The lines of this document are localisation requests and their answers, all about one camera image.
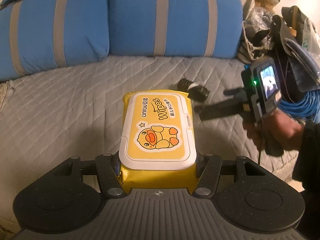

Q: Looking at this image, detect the black rolled sock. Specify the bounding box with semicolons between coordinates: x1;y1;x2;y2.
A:
177;78;210;102

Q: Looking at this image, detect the right blue striped pillow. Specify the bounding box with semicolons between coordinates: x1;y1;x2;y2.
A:
109;0;242;59

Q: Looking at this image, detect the blue coiled cable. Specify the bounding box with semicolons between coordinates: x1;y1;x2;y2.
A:
277;89;320;120

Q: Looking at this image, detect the grey quilted bed cover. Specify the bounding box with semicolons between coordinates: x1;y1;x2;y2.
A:
0;55;299;230

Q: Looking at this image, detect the person's right hand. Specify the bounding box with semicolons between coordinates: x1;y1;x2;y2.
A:
242;109;305;151

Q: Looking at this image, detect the black right sleeve forearm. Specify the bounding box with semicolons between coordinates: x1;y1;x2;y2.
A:
293;121;319;239

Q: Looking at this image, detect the yellow duck wipes pack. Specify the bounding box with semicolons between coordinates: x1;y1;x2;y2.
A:
117;89;198;193

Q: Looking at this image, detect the cluttered bag pile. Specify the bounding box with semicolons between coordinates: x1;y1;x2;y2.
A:
238;0;319;102

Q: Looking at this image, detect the blue striped pillow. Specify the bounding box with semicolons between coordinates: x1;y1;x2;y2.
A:
109;0;242;59
1;0;110;81

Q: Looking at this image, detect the left blue striped pillow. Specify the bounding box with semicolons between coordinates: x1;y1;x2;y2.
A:
1;0;110;81

